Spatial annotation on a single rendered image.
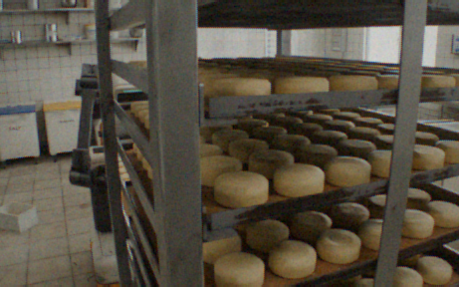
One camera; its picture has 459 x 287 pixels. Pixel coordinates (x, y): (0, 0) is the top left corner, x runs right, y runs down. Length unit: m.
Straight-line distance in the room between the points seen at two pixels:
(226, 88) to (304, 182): 0.12
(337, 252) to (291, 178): 0.11
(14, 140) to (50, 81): 1.05
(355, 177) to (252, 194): 0.12
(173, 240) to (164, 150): 0.07
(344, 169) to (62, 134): 4.89
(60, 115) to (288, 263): 4.82
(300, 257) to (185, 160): 0.19
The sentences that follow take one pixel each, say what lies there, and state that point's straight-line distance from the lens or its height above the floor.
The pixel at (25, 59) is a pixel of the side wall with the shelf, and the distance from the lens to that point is 5.72.
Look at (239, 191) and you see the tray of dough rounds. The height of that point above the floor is 1.33.
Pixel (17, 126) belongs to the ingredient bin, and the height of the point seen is 0.54.
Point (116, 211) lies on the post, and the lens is 0.94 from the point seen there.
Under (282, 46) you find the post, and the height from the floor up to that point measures 1.45.
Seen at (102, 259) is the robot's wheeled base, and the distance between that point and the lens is 2.31.
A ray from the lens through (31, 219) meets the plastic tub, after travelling 3.50.
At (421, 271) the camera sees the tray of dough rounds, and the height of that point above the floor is 1.15.
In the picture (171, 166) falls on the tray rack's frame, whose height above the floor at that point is 1.37.
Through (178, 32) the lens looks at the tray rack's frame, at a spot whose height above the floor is 1.46.
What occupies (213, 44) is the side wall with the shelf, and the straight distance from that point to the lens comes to 6.22.
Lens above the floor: 1.45
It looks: 15 degrees down
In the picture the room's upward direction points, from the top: straight up
